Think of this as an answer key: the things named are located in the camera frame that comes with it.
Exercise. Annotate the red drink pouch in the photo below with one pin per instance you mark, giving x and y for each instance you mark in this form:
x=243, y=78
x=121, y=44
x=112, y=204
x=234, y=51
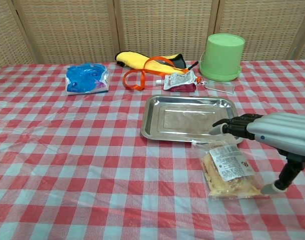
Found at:
x=178, y=81

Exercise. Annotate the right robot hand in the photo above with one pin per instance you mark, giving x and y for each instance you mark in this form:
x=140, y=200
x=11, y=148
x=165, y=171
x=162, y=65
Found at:
x=272, y=132

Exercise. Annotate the yellow and black cloth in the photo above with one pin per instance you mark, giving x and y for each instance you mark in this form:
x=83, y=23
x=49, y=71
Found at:
x=147, y=61

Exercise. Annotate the blue tissue pack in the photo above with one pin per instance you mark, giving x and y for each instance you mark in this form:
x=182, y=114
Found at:
x=87, y=78

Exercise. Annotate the red white checkered tablecloth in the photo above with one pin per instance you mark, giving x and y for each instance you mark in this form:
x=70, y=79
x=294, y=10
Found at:
x=92, y=162

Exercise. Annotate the woven folding screen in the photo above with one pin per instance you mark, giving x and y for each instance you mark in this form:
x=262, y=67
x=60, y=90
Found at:
x=152, y=27

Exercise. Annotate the green plastic bucket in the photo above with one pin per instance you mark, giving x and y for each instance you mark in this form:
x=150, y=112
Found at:
x=222, y=57

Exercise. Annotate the clear snack bag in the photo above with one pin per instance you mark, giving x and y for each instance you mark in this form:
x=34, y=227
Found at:
x=228, y=170

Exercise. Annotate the stainless steel tray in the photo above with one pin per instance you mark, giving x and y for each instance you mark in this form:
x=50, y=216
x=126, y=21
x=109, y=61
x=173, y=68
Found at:
x=185, y=118

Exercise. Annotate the clear badge holder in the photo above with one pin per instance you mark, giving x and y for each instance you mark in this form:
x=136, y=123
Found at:
x=221, y=87

